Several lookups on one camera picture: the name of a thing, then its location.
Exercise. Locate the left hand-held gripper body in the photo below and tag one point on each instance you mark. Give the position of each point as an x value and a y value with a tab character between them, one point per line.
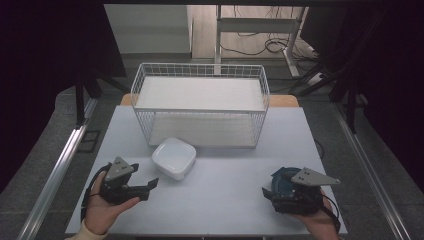
117	170

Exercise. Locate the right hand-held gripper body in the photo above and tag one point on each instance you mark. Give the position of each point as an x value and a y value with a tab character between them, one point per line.
300	201

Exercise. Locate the round container with blue lid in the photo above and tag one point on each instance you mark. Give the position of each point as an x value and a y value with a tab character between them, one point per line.
281	186

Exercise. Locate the white square plastic container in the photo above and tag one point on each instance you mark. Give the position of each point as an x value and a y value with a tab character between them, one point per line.
174	157

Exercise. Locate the person's right hand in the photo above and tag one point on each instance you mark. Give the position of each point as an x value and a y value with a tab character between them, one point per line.
321	225

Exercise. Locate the person's left hand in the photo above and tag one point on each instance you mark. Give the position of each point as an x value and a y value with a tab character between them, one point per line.
100	213

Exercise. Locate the wooden table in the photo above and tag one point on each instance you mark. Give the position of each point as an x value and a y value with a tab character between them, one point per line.
285	101

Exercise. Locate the black stand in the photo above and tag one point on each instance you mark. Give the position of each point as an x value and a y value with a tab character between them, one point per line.
80	100
351	106

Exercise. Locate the white power strip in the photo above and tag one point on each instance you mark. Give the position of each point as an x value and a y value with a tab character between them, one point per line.
315	78

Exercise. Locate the white cabinet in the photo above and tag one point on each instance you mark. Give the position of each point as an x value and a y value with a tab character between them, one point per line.
146	28

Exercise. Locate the dark curtain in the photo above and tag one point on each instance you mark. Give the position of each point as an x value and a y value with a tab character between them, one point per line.
40	50
386	66

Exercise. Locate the black floor bracket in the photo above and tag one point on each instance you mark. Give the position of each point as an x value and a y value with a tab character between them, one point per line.
89	141

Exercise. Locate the metal floor rail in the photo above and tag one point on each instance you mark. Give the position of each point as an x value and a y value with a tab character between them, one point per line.
55	173
370	173

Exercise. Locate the white metal desk frame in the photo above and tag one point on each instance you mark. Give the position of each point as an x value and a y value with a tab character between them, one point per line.
256	25

